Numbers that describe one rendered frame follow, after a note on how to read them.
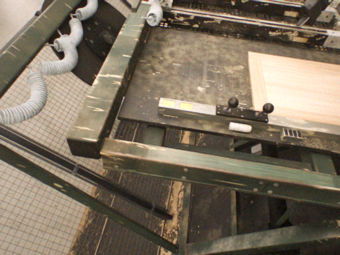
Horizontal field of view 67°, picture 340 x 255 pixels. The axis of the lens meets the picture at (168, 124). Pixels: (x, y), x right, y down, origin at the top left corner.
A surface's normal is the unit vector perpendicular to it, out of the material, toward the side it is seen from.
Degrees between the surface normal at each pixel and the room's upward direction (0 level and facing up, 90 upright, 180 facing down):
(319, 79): 51
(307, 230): 0
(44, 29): 90
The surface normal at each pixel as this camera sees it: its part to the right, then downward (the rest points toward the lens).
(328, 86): 0.08, -0.65
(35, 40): 0.68, -0.41
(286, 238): -0.72, -0.53
